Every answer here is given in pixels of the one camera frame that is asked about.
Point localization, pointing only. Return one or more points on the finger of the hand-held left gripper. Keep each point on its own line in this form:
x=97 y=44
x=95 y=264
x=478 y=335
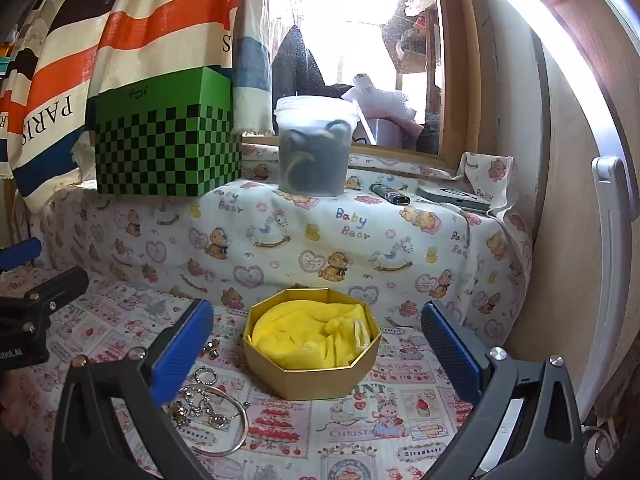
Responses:
x=55 y=287
x=20 y=254

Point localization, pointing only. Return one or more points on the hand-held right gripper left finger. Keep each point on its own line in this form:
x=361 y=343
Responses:
x=182 y=350

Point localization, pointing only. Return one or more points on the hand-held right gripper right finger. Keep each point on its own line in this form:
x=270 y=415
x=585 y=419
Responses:
x=450 y=355

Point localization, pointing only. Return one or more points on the gold charm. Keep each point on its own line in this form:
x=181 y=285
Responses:
x=177 y=412

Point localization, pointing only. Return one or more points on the gold octagonal box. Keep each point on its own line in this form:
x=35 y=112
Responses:
x=320 y=382

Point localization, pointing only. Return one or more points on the small silver earrings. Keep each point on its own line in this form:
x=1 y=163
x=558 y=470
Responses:
x=212 y=349

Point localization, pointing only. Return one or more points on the yellow cloth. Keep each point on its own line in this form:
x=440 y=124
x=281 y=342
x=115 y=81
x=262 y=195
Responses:
x=305 y=335

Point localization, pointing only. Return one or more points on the strawberry printed cloth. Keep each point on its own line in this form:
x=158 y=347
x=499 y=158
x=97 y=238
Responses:
x=320 y=435

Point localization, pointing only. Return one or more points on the grey flat device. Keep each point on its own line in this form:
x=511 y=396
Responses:
x=452 y=197

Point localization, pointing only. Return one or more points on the bear printed cloth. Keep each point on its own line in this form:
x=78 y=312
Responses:
x=300 y=240

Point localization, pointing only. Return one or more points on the green black checkered cloth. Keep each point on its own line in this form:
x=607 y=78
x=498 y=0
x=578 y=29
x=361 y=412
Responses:
x=170 y=155

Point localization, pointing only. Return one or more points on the orange black striped curtain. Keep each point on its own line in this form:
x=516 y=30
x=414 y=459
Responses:
x=100 y=50

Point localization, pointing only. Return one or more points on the clear plastic bucket with lid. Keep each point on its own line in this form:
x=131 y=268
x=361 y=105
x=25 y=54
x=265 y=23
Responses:
x=315 y=155

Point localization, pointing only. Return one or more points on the white pink plastic bag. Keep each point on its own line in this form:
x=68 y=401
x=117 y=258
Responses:
x=380 y=102

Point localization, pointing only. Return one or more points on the wooden framed window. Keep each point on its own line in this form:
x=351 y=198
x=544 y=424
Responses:
x=450 y=60

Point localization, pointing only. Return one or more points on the blue pink striped cloth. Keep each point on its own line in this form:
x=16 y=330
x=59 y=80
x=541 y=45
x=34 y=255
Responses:
x=252 y=60

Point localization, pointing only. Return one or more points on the dark hanging garment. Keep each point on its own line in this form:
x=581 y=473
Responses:
x=300 y=65

